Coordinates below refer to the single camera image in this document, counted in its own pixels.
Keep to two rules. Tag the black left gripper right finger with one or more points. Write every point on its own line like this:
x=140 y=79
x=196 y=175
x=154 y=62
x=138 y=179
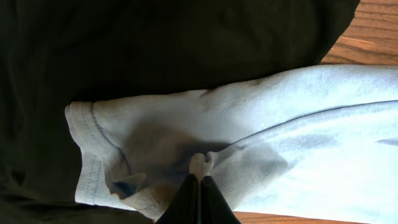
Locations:
x=214 y=208

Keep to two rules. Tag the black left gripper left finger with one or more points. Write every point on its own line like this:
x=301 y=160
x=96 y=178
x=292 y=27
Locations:
x=184 y=207

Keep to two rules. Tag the light blue t-shirt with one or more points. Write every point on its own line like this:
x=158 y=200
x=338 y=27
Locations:
x=317 y=142

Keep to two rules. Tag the black shirt with logo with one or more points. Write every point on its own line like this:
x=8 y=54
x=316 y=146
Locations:
x=54 y=52

